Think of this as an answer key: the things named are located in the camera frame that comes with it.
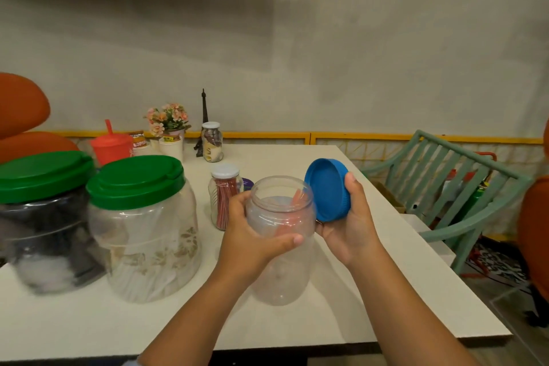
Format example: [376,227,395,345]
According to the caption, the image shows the person's right hand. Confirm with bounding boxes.
[315,172,385,270]

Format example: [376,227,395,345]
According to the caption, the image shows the person's left hand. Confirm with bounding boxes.
[213,191,304,281]

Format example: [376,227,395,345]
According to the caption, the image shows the blue plastic lid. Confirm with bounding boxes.
[305,158,352,223]

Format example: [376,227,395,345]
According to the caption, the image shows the clear plastic jar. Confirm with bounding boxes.
[245,176,317,307]

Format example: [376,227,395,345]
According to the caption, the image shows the person's left forearm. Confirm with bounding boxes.
[137,267,262,366]

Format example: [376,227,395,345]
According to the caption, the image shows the person's right forearm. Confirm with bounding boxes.
[349,248,482,366]

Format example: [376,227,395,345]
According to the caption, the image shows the small glass jar red sticks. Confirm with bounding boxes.
[209,164,243,232]

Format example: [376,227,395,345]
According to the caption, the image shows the white side table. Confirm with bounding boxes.
[401,213,456,268]

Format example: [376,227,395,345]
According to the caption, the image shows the green wooden chair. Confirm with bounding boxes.
[359,130,534,275]

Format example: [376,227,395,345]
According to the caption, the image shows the green bottle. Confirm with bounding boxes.
[456,181,490,226]

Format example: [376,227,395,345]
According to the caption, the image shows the glass jar with paper packets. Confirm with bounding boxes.
[201,122,224,163]

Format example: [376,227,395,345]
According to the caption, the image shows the large green-lidded jar white contents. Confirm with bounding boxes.
[86,155,202,305]

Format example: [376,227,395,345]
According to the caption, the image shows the black tower figurine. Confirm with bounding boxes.
[194,88,210,158]

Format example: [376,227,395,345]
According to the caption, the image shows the patterned rug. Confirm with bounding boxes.
[465,236,531,287]

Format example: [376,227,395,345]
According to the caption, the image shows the artificial pink flowers in pot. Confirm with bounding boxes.
[144,103,192,143]

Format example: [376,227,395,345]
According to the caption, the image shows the small jar brown label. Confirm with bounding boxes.
[128,130,149,150]

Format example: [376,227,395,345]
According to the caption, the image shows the orange office chair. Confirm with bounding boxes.
[517,118,549,329]

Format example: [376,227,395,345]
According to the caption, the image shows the red plastic cup with straw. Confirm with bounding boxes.
[89,119,135,166]

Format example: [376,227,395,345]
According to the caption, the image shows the large green-lidded jar dark contents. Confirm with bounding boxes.
[0,150,106,296]

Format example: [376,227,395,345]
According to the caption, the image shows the orange cushioned chair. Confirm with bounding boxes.
[0,73,80,165]

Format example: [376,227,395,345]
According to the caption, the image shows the yellow wall rail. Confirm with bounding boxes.
[45,130,545,146]

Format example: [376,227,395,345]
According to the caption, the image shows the red metal frame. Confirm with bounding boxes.
[445,151,498,191]

